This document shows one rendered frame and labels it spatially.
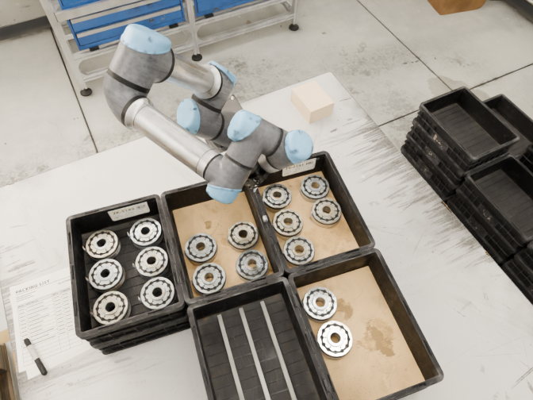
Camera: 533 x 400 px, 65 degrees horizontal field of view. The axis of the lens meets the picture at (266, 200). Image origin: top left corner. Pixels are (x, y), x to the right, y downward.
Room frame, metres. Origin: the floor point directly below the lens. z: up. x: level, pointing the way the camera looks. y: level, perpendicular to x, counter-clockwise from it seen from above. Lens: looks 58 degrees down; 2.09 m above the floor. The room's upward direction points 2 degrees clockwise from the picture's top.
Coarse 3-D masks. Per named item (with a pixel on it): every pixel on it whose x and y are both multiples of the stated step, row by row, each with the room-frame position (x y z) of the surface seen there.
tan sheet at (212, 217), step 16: (240, 192) 0.83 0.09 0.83; (192, 208) 0.76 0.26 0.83; (208, 208) 0.76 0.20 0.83; (224, 208) 0.76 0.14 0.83; (240, 208) 0.76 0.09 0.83; (176, 224) 0.69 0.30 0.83; (192, 224) 0.69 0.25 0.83; (208, 224) 0.69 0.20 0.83; (224, 224) 0.70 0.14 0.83; (224, 240) 0.63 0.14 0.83; (224, 256) 0.57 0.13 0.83; (192, 272) 0.52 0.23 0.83; (272, 272) 0.52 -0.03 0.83; (192, 288) 0.46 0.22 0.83
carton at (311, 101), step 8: (296, 88) 1.43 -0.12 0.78; (304, 88) 1.43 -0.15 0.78; (312, 88) 1.43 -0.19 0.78; (320, 88) 1.43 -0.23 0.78; (296, 96) 1.39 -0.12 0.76; (304, 96) 1.38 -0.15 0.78; (312, 96) 1.38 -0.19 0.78; (320, 96) 1.38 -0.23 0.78; (296, 104) 1.38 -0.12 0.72; (304, 104) 1.33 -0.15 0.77; (312, 104) 1.33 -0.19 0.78; (320, 104) 1.33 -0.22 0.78; (328, 104) 1.33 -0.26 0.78; (304, 112) 1.33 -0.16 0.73; (312, 112) 1.29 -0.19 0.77; (320, 112) 1.31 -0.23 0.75; (328, 112) 1.34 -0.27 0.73; (312, 120) 1.29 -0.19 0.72
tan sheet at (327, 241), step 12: (288, 180) 0.89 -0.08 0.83; (300, 180) 0.89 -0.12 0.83; (300, 204) 0.78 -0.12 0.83; (312, 204) 0.79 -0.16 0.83; (312, 228) 0.69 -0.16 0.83; (324, 228) 0.69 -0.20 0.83; (336, 228) 0.69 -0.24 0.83; (348, 228) 0.69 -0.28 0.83; (312, 240) 0.64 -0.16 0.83; (324, 240) 0.64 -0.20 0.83; (336, 240) 0.64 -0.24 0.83; (348, 240) 0.65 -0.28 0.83; (300, 252) 0.60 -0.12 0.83; (324, 252) 0.60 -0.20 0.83; (336, 252) 0.60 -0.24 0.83
